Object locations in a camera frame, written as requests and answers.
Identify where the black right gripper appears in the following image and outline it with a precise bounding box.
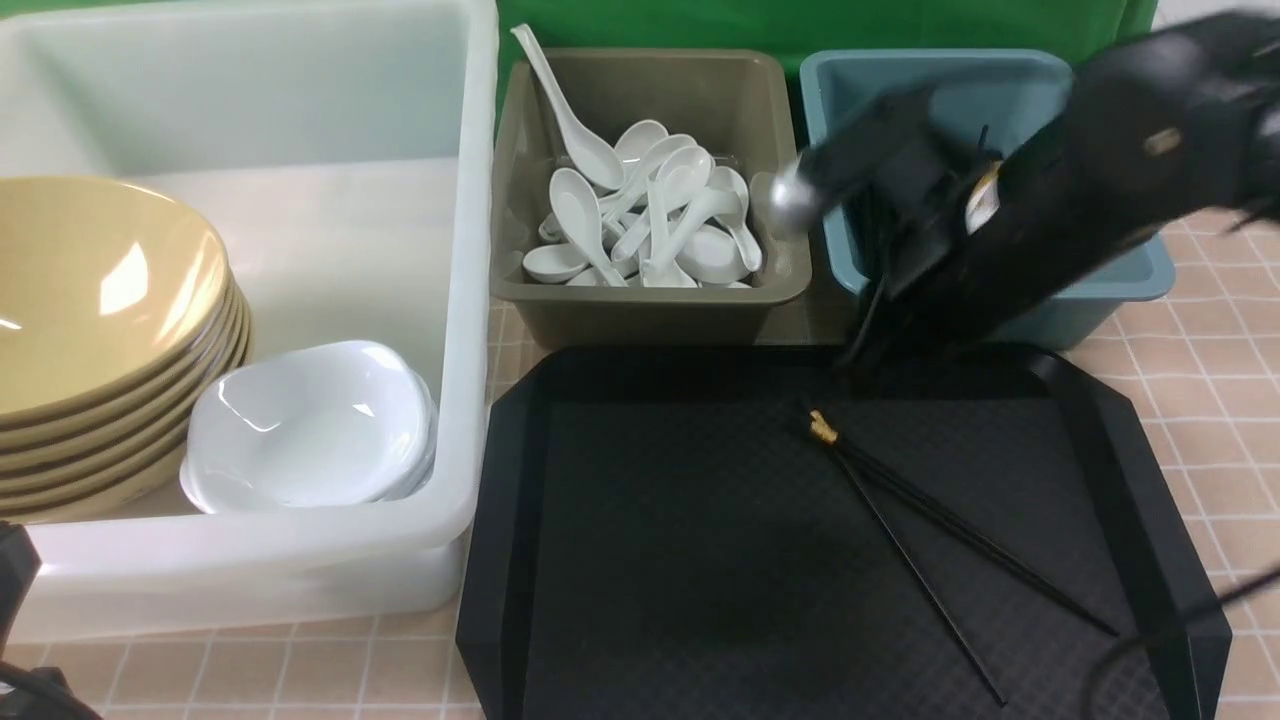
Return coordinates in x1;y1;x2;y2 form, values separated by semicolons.
860;146;1101;351

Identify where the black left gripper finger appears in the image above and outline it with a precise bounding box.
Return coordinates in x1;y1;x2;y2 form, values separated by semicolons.
0;521;41;650

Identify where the tan noodle bowl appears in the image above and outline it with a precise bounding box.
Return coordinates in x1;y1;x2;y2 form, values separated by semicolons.
1;176;232;423

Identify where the black chopstick gold tip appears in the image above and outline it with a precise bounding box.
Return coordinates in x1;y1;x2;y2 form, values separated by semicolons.
808;409;1009;708
809;410;1119;637

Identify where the white square dish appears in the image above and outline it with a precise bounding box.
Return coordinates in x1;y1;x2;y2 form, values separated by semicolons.
387;402;439;500
180;372;434;514
179;340;438;514

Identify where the white ceramic soup spoon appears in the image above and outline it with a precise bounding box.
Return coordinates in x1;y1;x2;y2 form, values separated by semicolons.
640;188;748;275

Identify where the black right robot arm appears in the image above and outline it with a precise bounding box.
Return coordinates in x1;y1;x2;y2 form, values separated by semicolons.
855;10;1277;363

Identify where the bottom stacked tan bowl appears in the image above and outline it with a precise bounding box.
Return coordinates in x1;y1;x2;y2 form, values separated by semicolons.
3;346;253;524

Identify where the blue plastic chopstick bin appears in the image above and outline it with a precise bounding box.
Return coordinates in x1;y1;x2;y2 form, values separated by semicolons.
799;49;1176;351

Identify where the white spoon right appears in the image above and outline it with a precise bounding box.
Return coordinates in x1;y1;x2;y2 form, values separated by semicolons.
709;165;764;273

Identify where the green cloth backdrop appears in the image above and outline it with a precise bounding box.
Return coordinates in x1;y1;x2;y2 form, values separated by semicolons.
0;0;1161;120

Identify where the olive plastic spoon bin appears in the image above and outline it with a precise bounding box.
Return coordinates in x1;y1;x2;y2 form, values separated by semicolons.
490;47;812;350

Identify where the white spoon low right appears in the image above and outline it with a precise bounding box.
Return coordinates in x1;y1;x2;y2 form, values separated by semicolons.
676;225;750;284

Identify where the white spoon low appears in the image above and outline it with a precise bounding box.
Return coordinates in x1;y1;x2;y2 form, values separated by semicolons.
522;243;590;284
676;225;750;284

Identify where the white spoon centre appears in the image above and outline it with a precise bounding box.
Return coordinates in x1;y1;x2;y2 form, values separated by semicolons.
611;145;716;263

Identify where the white square dish in tub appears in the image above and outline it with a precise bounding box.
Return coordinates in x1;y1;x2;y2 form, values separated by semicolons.
387;402;439;500

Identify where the upright white spoon in bin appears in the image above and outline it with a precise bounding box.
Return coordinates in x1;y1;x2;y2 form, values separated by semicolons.
509;24;625;191

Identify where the white spoon front left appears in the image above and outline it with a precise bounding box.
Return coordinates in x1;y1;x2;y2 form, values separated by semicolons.
549;167;627;288

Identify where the white spoon low left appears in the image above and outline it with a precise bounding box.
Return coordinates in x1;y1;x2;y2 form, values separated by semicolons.
522;243;590;284

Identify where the black plastic serving tray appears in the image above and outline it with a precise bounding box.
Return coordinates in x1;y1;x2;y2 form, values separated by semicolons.
456;346;1213;719

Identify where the large white plastic tub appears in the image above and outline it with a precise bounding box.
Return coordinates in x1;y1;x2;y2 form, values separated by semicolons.
3;1;499;644

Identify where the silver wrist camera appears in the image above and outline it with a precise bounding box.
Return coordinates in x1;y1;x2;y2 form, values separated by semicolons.
768;88;961;233

